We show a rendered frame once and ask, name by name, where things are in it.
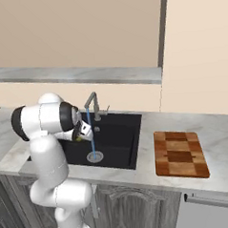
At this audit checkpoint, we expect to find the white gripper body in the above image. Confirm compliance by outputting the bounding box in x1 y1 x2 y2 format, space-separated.
82 129 95 142

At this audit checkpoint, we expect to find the grey metal sink faucet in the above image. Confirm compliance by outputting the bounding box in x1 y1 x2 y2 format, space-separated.
82 91 112 123

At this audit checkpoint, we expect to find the black sink basin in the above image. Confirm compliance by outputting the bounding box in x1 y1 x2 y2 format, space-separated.
53 108 146 176

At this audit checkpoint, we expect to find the checkered wooden cutting board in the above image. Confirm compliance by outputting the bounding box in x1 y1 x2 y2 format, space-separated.
153 128 212 182

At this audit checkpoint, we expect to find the blue water stream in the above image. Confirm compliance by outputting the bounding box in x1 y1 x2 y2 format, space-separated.
85 107 98 160

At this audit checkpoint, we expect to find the grey marble ledge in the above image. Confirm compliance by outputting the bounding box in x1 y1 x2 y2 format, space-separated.
0 56 164 95

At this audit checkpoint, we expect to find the grey wooden cupboard door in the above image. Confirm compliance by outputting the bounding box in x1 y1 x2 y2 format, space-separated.
93 177 185 228
0 170 60 228

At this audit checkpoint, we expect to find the grey dishwasher front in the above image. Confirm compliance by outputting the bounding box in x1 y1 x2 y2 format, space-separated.
180 189 228 228

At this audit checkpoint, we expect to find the grey window frame post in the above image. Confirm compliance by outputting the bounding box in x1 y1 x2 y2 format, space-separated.
153 0 175 70

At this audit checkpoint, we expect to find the grey dishwasher handle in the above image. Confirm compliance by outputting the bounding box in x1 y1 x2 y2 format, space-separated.
183 190 228 214

